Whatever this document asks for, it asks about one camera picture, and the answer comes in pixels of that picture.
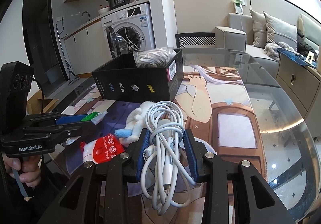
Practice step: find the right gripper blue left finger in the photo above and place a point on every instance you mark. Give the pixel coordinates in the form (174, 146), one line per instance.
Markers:
(142, 145)

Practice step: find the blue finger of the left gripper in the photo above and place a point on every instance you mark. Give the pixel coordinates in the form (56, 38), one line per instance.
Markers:
(75, 129)
(70, 119)

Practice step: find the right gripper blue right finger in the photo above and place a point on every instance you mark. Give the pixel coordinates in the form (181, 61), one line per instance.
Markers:
(194, 152)

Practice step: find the white plush toy blue foot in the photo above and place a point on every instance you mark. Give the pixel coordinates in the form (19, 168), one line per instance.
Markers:
(135, 123)

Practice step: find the green medicine sachet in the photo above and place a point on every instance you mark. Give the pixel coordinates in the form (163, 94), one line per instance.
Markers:
(95, 117)

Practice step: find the red balloon glue packet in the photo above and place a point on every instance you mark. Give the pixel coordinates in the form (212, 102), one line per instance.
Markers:
(101, 150)

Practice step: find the bagged striped shoelaces adidas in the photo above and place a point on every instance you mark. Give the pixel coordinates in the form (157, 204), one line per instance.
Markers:
(155, 58)

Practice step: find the person left hand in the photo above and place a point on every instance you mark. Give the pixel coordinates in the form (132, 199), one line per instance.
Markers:
(30, 168)

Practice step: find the brown cardboard box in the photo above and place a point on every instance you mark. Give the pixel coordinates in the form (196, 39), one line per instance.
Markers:
(36, 105)

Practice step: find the anime printed desk mat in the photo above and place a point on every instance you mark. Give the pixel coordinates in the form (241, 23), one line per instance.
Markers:
(216, 108)

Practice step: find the black cardboard box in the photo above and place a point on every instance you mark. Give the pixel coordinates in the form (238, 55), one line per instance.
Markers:
(121, 80)

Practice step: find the white front-load washing machine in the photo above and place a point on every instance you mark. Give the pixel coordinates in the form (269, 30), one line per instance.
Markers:
(134, 24)

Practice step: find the black patterned chair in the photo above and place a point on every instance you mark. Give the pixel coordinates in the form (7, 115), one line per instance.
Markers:
(184, 40)

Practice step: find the white bowl on counter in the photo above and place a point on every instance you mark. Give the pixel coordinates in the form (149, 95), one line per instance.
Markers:
(104, 10)

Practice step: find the beige sofa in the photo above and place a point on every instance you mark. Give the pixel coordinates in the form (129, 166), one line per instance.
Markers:
(238, 36)

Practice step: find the beige side cabinet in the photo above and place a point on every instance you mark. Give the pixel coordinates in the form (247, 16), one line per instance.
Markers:
(302, 85)

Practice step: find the grey fluffy blanket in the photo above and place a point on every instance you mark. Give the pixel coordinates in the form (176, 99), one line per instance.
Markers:
(273, 49)

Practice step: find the beige throw pillow back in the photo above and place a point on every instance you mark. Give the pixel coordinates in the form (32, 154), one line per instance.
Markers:
(259, 29)

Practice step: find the grey throw pillow front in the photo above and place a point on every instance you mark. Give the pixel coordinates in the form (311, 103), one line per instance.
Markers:
(280, 31)

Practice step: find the black jacket on sofa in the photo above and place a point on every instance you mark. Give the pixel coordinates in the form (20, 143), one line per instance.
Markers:
(302, 47)

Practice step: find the wall tissue holder green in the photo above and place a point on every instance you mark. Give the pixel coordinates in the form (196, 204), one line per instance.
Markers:
(238, 5)

